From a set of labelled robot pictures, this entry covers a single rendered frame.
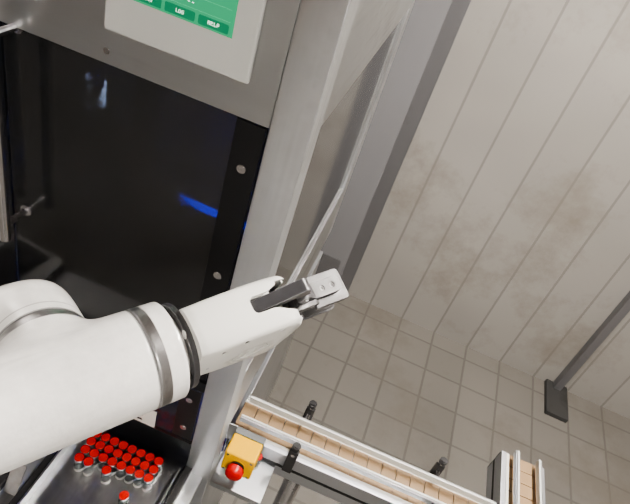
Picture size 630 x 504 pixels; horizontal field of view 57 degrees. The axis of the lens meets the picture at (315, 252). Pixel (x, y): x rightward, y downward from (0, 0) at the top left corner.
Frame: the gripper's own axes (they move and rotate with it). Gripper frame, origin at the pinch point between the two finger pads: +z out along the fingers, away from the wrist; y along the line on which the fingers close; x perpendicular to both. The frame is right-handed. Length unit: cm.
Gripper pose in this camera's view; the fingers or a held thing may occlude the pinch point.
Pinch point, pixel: (318, 294)
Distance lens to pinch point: 57.5
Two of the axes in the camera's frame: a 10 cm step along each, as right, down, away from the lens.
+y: 4.3, -4.3, -8.0
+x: -4.3, -8.7, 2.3
